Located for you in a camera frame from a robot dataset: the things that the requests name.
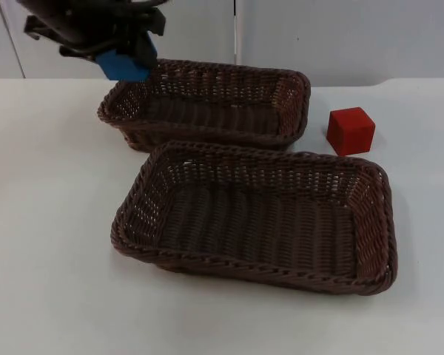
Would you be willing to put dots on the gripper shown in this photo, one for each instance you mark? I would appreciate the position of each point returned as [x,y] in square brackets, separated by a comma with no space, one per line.
[85,27]

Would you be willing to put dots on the blue cube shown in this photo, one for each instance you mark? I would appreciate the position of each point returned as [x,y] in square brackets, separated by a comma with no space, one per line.
[120,66]

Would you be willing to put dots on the red cube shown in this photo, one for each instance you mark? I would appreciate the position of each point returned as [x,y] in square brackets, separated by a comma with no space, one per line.
[349,129]

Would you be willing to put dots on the dark brown wicker basket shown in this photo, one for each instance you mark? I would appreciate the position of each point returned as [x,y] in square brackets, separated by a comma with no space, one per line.
[255,218]
[207,100]

